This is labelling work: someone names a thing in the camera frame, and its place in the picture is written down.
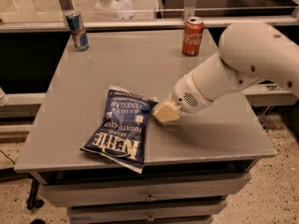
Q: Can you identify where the grey drawer cabinet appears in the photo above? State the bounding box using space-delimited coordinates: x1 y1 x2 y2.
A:
15 30 275 224

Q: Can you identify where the blue redbull can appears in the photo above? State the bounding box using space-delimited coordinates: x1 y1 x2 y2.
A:
65 10 89 51

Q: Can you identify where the red coca-cola can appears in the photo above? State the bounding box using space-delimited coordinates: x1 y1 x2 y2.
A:
182 17 204 56

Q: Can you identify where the upper drawer metal knob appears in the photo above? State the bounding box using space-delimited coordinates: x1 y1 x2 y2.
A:
145 191 154 203

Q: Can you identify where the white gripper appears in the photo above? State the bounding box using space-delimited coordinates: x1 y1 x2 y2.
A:
152 72 213 122

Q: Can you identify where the black caster wheel leg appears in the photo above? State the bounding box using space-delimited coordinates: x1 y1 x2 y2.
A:
26 179 44 210

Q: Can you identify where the blue kettle chip bag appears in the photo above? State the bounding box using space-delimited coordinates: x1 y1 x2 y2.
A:
80 86 158 174

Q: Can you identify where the metal railing frame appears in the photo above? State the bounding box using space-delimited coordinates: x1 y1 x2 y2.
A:
0 0 299 31

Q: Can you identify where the lower drawer metal knob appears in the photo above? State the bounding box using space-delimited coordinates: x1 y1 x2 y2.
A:
147 214 155 222

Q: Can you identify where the drawer metal knob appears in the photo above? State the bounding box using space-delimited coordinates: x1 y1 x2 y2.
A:
145 191 154 203
147 214 155 222

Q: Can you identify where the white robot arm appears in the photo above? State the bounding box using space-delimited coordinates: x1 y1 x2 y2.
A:
153 22 299 122

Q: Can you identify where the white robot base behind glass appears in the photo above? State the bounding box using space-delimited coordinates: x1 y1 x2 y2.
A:
94 0 134 21

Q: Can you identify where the black floor cable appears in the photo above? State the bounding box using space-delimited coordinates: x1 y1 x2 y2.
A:
0 149 17 166

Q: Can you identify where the white object at left edge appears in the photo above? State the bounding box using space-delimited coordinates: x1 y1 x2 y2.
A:
0 87 9 106

